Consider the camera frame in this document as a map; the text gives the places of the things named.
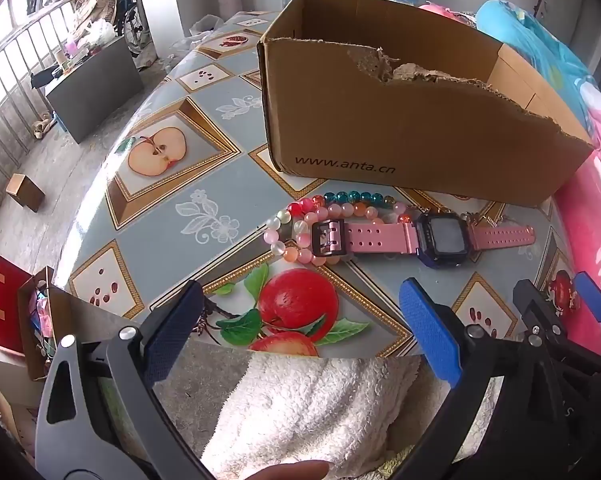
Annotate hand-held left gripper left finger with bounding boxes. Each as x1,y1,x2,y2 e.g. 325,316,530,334
34,280,217,480

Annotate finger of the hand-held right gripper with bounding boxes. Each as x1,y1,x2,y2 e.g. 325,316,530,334
512,279,601,387
575,271,601,324

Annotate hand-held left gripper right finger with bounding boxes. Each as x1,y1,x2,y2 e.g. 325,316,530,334
399,277,567,480

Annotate pink strap watch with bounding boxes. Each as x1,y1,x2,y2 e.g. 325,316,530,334
311,212,537,271

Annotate pink orange bead bracelet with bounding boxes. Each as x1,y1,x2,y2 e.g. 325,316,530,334
263,211,354,267

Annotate multicolour bead bracelet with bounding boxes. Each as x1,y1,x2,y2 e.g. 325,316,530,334
286,190,412,228

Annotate brown cardboard box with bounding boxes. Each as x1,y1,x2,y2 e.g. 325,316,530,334
257,0,596,209

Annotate person's left hand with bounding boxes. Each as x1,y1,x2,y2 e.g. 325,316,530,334
245,461,331,480

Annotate pink floral blanket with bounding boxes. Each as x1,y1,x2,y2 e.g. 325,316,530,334
419,2,601,356

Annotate white fluffy towel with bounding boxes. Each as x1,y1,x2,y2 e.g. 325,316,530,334
200,352,451,480

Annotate brown paper bag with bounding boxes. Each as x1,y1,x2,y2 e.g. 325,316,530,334
18,266,81,383

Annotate red gift bag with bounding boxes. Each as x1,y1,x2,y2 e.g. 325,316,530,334
0,255,36,353

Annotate small brown box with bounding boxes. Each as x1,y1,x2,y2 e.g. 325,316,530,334
5,173,46,213

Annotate grey cabinet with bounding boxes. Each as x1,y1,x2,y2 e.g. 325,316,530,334
44,35,145,145

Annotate blue patterned quilt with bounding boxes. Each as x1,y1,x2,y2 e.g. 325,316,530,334
475,0,596,136

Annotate black cloth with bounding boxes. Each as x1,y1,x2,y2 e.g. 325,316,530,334
30,71,64,88

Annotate metal railing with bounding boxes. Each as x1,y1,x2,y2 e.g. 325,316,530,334
0,0,81,241

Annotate white plastic bag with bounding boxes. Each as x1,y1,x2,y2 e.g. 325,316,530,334
173,14,226,56

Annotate wheelchair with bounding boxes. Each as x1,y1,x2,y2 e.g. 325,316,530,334
113,0,148,56

